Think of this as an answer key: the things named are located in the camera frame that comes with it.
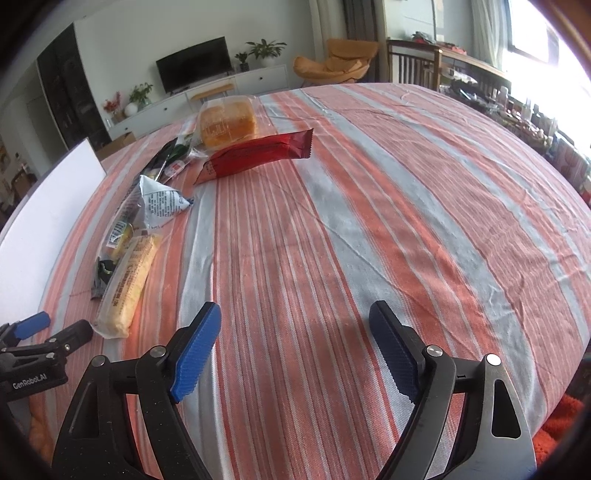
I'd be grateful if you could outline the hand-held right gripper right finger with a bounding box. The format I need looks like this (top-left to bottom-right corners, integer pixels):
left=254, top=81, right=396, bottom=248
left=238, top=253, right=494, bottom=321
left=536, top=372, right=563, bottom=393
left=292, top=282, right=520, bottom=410
left=368, top=300, right=539, bottom=480

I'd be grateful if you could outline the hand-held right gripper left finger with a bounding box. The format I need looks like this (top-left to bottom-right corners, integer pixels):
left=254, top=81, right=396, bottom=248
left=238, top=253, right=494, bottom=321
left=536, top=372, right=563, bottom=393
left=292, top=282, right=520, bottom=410
left=51, top=302, right=222, bottom=480

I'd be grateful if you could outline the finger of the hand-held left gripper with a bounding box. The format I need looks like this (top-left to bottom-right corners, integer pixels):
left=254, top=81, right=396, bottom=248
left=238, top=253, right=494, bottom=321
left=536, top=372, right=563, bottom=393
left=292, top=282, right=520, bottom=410
left=0, top=319, right=94, bottom=368
left=0, top=311, right=51, bottom=349

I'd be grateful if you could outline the orange cloth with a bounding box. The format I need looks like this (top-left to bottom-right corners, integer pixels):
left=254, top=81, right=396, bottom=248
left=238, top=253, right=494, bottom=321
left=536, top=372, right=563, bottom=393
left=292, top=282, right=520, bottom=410
left=28, top=397, right=56, bottom=462
left=531, top=392, right=587, bottom=462

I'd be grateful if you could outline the small black snack packet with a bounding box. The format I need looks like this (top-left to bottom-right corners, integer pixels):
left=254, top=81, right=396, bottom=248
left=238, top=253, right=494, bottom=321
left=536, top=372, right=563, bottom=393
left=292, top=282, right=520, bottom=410
left=90, top=257, right=118, bottom=301

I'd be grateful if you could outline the long yellow cake packet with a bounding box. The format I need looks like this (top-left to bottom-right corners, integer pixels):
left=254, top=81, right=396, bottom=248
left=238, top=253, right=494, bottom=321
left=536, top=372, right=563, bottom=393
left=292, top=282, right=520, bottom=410
left=90, top=233, right=160, bottom=340

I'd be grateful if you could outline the white board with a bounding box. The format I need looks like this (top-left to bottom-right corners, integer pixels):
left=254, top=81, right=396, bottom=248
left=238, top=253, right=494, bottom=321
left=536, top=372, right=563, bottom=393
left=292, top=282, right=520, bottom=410
left=0, top=137, right=108, bottom=324

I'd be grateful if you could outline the yellow green snack packet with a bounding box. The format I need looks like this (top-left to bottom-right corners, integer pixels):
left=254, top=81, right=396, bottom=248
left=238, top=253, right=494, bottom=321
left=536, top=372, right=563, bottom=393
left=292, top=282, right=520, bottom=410
left=99, top=217, right=137, bottom=259

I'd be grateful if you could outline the orange grey striped tablecloth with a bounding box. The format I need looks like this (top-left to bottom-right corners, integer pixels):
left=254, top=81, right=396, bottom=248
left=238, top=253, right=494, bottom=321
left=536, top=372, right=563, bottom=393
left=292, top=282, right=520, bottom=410
left=28, top=82, right=591, bottom=480

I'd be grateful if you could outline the white blue snack packet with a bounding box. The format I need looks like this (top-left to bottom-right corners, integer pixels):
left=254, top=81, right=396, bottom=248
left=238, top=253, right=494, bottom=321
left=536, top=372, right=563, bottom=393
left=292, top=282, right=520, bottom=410
left=124, top=174, right=195, bottom=232

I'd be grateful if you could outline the cardboard box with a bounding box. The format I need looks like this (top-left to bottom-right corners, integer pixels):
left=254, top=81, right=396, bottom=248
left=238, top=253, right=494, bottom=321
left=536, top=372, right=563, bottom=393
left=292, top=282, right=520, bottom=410
left=95, top=131, right=137, bottom=162

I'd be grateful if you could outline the dark green snack packet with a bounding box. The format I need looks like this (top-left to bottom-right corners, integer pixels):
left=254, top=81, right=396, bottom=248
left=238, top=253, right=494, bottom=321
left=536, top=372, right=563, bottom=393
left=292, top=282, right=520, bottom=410
left=141, top=134, right=195, bottom=181

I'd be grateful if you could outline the red snack packet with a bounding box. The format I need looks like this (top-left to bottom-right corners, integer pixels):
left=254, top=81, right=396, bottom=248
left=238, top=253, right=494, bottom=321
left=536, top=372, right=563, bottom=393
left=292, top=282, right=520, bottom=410
left=193, top=129, right=315, bottom=186

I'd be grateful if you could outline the red flower bouquet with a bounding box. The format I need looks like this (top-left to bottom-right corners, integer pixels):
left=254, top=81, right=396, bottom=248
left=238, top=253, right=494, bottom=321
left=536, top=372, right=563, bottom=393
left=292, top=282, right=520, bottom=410
left=102, top=92, right=123, bottom=123

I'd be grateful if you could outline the bagged sliced bread loaf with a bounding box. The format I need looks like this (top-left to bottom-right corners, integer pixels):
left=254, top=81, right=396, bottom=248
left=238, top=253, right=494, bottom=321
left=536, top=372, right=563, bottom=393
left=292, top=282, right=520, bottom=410
left=198, top=95, right=258, bottom=149

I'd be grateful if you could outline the black glass cabinet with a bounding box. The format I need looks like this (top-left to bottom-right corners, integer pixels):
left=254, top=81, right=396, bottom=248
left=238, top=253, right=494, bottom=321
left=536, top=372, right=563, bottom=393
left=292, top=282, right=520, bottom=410
left=36, top=23, right=112, bottom=151

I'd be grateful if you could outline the leafy potted plant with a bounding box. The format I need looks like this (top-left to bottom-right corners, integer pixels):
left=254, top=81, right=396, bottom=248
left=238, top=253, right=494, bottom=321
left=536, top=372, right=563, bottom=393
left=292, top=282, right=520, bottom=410
left=128, top=83, right=154, bottom=112

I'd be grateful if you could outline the orange wooden stool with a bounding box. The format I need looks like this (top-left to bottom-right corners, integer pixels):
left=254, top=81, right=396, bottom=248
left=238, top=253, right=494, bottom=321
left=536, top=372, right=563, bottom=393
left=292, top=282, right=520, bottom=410
left=191, top=83, right=235, bottom=112

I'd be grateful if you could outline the cluttered shelf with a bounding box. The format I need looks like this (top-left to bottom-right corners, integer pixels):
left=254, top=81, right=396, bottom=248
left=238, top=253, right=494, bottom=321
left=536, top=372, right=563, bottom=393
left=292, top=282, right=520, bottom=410
left=438, top=74, right=591, bottom=204

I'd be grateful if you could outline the white television cabinet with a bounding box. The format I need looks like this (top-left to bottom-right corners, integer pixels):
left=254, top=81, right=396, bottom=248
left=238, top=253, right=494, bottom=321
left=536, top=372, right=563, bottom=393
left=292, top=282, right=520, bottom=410
left=111, top=65, right=289, bottom=137

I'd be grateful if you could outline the black television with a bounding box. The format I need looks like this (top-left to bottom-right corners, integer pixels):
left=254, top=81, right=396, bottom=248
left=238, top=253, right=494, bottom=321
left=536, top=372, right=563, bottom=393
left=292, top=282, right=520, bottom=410
left=156, top=37, right=233, bottom=95

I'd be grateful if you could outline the wooden table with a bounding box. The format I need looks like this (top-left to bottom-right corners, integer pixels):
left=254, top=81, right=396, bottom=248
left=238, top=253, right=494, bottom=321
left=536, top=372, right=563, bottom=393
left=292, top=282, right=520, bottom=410
left=387, top=39, right=511, bottom=93

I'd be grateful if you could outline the orange lounge chair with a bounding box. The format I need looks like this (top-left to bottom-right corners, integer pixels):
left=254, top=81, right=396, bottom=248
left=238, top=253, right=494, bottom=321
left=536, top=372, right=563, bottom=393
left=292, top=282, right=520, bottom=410
left=293, top=39, right=370, bottom=88

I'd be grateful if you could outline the large potted plant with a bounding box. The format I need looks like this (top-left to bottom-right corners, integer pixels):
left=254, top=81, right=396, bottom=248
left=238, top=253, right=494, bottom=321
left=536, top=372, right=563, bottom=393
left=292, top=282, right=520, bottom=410
left=246, top=39, right=288, bottom=69

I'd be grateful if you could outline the grey curtain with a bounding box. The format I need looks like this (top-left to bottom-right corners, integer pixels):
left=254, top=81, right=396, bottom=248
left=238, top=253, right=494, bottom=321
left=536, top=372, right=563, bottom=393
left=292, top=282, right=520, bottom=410
left=309, top=0, right=389, bottom=84

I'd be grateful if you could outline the bright window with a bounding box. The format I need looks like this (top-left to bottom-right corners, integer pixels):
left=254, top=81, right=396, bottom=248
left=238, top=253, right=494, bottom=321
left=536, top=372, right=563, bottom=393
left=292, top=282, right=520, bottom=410
left=503, top=0, right=591, bottom=93

